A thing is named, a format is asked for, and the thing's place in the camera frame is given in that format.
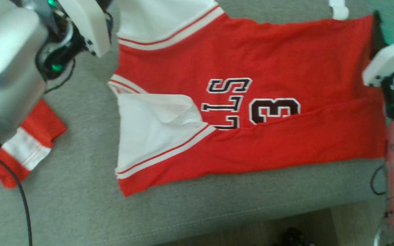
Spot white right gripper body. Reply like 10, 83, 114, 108
362, 37, 394, 87

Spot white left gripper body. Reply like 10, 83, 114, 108
57, 0, 112, 58

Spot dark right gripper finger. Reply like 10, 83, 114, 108
370, 10, 389, 58

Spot red shorts with white stripe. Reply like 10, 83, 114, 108
0, 98, 67, 189

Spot red white basketball jersey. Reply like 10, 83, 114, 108
107, 0, 387, 198

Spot large grey chaise cushion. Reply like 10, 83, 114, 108
0, 0, 394, 246

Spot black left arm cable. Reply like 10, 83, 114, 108
0, 132, 33, 246

